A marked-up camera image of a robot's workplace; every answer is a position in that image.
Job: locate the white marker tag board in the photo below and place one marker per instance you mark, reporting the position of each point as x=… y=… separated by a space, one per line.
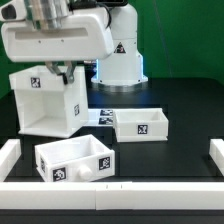
x=100 y=117

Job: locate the white drawer with knob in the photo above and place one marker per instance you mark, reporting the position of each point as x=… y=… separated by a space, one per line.
x=79 y=159

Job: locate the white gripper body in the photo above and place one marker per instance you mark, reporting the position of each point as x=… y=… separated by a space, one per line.
x=83 y=36

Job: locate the white right rail block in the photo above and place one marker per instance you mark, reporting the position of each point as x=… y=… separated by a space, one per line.
x=216 y=151

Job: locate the large white drawer cabinet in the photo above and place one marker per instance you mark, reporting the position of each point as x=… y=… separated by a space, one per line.
x=48 y=107

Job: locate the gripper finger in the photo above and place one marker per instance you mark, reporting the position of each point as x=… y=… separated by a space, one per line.
x=69 y=74
x=53 y=68

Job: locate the white rail block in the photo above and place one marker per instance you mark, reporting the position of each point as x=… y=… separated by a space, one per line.
x=9 y=155
x=216 y=151

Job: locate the white left rail block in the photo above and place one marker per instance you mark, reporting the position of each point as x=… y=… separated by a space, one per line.
x=9 y=155

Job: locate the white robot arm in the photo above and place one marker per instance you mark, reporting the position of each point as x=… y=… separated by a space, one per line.
x=122 y=70

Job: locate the white front rail bar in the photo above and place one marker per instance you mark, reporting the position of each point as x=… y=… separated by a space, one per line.
x=113 y=196

